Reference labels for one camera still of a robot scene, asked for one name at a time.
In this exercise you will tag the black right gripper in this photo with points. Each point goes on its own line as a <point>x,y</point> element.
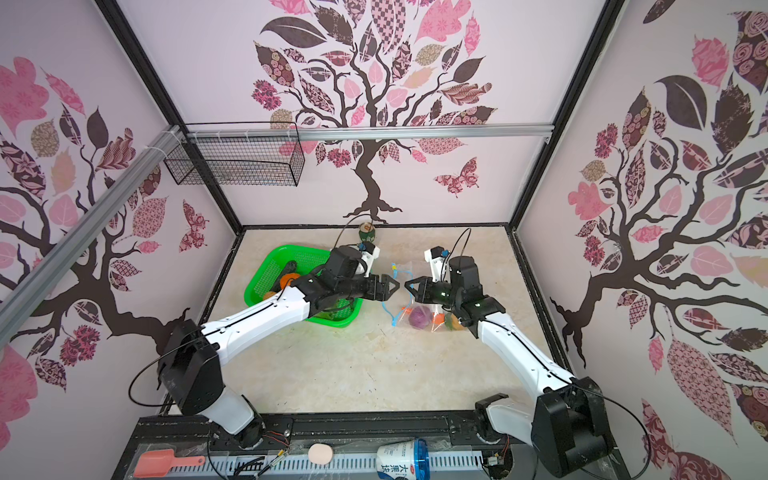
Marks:
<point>410,283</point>

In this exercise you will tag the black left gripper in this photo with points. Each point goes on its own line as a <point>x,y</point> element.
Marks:
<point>386,279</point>

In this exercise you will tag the clear zip top bag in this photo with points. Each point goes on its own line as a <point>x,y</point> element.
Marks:
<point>403,298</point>

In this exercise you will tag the purple onion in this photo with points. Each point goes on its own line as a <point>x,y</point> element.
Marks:
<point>420,318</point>

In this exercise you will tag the yellow potato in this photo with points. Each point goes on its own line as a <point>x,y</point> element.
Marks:
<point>451,322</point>

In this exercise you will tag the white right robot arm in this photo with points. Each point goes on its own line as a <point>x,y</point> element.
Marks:
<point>567,425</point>

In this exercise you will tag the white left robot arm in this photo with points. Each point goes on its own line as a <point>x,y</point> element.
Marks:
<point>190,368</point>

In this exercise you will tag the green cabbage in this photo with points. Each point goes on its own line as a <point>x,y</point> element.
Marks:
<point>337,312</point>

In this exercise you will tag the green plastic basket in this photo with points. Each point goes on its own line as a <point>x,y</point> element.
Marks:
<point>288,259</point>

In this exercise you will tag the white blue cup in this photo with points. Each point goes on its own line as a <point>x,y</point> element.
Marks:
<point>407,460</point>

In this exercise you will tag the beige egg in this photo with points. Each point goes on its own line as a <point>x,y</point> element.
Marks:
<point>320,454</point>

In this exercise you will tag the pink plastic scoop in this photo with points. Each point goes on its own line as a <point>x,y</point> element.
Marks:
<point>158,463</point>

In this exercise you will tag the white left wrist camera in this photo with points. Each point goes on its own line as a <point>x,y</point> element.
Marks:
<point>369,253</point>

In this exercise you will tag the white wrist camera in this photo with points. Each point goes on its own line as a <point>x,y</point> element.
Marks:
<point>369,253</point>
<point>436,257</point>

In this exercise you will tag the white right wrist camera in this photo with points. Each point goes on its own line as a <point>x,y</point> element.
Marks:
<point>436,257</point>

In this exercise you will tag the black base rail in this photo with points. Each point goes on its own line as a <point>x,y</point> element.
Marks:
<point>456,443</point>

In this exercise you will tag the black wire basket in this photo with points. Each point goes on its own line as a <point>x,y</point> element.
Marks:
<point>261,153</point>

